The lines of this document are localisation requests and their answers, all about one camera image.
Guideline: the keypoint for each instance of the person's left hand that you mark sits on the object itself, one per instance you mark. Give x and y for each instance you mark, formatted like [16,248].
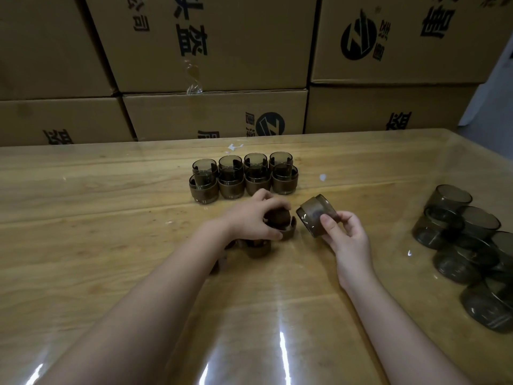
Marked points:
[248,220]

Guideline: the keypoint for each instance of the person's right hand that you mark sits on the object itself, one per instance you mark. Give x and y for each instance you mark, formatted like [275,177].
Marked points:
[354,256]

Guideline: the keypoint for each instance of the pile of brown sleeve rings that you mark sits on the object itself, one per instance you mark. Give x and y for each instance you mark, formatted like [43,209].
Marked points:
[280,218]

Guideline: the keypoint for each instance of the smoky tinted glass cup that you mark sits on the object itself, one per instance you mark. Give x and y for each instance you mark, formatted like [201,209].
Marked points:
[231,159]
[318,226]
[281,155]
[258,172]
[255,157]
[203,179]
[285,170]
[205,162]
[231,174]

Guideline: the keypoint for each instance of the cluster of smoky glass cups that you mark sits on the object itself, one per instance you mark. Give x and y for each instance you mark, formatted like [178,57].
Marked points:
[441,236]

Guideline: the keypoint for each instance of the person's left forearm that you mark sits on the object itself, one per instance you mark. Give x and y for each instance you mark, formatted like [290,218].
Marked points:
[140,308]

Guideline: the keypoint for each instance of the person's right forearm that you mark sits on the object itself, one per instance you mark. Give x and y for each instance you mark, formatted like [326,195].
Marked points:
[405,340]

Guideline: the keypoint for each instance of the white paper scrap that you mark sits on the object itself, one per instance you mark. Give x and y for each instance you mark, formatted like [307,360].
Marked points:
[231,148]

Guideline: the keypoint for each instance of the stack of brown cardboard boxes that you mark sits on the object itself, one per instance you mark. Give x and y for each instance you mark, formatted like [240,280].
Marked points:
[224,112]

